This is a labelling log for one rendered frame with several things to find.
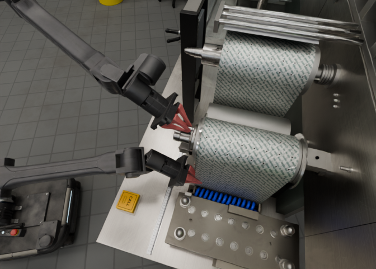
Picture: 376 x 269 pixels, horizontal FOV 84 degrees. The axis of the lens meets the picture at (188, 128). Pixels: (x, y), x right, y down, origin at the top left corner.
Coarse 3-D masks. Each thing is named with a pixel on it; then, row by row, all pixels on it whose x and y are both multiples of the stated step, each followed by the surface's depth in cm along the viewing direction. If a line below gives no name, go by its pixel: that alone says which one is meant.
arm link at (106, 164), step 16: (0, 160) 58; (80, 160) 58; (96, 160) 59; (112, 160) 59; (128, 160) 59; (0, 176) 56; (16, 176) 56; (32, 176) 56; (48, 176) 57; (64, 176) 57; (80, 176) 60; (0, 192) 55
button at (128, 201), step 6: (126, 192) 83; (132, 192) 83; (120, 198) 82; (126, 198) 82; (132, 198) 82; (138, 198) 82; (120, 204) 80; (126, 204) 80; (132, 204) 80; (126, 210) 79; (132, 210) 79
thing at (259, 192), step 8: (200, 168) 60; (200, 176) 65; (208, 176) 63; (216, 176) 62; (224, 176) 60; (232, 176) 58; (200, 184) 72; (208, 184) 69; (216, 184) 67; (224, 184) 65; (232, 184) 63; (240, 184) 62; (248, 184) 60; (256, 184) 58; (264, 184) 57; (224, 192) 72; (232, 192) 70; (240, 192) 68; (248, 192) 66; (256, 192) 64; (264, 192) 62; (272, 192) 60; (256, 200) 70; (264, 200) 68
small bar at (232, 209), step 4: (228, 208) 69; (232, 208) 68; (236, 208) 68; (240, 208) 68; (244, 208) 68; (228, 212) 68; (232, 212) 67; (236, 212) 67; (240, 212) 67; (244, 212) 67; (248, 212) 67; (252, 212) 67; (256, 212) 67; (244, 216) 67; (248, 216) 67; (252, 216) 67; (256, 216) 67; (256, 220) 67
